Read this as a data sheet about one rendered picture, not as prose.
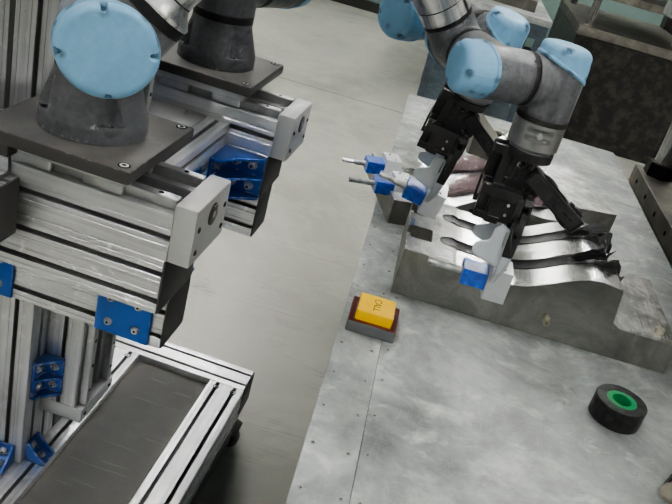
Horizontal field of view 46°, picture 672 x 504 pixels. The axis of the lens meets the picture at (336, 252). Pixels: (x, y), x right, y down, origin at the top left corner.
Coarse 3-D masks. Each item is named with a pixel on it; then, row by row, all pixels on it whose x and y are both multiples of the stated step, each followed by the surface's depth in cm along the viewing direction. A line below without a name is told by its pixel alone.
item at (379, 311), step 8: (360, 296) 131; (368, 296) 131; (376, 296) 131; (360, 304) 128; (368, 304) 128; (376, 304) 129; (384, 304) 130; (392, 304) 130; (360, 312) 127; (368, 312) 126; (376, 312) 127; (384, 312) 128; (392, 312) 128; (368, 320) 127; (376, 320) 127; (384, 320) 126; (392, 320) 126
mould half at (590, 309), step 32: (416, 224) 148; (448, 224) 152; (544, 224) 159; (416, 256) 138; (448, 256) 139; (544, 256) 146; (416, 288) 141; (448, 288) 140; (512, 288) 138; (544, 288) 137; (576, 288) 136; (608, 288) 135; (640, 288) 155; (512, 320) 140; (576, 320) 138; (608, 320) 137; (640, 320) 143; (608, 352) 140; (640, 352) 139
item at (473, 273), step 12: (432, 264) 127; (444, 264) 126; (456, 264) 127; (468, 264) 126; (480, 264) 127; (468, 276) 125; (480, 276) 124; (504, 276) 123; (480, 288) 125; (492, 288) 125; (504, 288) 124; (492, 300) 125
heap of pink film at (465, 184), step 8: (464, 160) 182; (472, 160) 181; (480, 160) 182; (456, 168) 180; (464, 168) 180; (472, 168) 181; (480, 168) 181; (464, 176) 175; (472, 176) 174; (456, 184) 173; (464, 184) 172; (472, 184) 172; (480, 184) 172; (448, 192) 172; (456, 192) 172; (464, 192) 172; (536, 200) 177
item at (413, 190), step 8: (384, 176) 152; (400, 184) 152; (408, 184) 151; (416, 184) 152; (408, 192) 151; (416, 192) 150; (424, 192) 151; (440, 192) 150; (416, 200) 151; (424, 200) 150; (432, 200) 150; (440, 200) 150; (424, 208) 151; (432, 208) 151; (440, 208) 151; (432, 216) 152
